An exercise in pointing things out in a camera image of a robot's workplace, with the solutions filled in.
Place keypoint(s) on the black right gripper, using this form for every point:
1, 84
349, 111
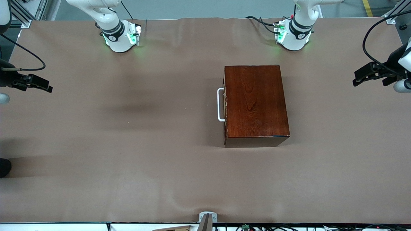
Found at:
7, 78

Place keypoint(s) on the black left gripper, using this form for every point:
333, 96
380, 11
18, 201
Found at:
393, 61

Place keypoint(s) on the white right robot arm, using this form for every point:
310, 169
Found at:
115, 32

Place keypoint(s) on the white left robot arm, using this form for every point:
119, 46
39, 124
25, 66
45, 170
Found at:
297, 35

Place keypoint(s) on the green terminal block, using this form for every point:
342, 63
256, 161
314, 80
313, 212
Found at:
245, 226

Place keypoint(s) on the black round knob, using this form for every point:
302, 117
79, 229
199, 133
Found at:
403, 27

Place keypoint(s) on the black round object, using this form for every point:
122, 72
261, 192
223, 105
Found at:
4, 168

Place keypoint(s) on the brown table mat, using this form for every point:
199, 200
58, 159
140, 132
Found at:
128, 160

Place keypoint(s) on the dark red wooden cabinet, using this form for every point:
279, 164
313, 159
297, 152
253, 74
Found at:
257, 102

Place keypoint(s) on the brown cardboard piece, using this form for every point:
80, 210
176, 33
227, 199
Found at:
176, 228

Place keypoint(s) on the aluminium frame profile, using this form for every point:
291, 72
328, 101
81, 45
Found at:
22, 16
395, 14

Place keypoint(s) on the silver metal corner bracket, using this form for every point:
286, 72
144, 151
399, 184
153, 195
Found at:
201, 215

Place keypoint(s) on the grey camera post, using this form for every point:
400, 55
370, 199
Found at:
205, 226

